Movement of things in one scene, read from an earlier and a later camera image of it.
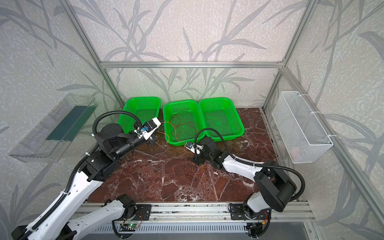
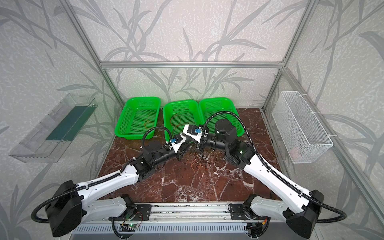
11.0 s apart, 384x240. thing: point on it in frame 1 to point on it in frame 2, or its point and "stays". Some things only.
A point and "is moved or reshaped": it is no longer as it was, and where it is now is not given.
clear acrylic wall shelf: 48,142 stays
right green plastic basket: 219,114 stays
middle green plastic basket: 182,122 stays
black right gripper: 199,156 to 198,142
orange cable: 164,134 is moved or reshaped
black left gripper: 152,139 to 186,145
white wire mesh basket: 303,136 stays
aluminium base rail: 145,213 stays
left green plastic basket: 145,108 stays
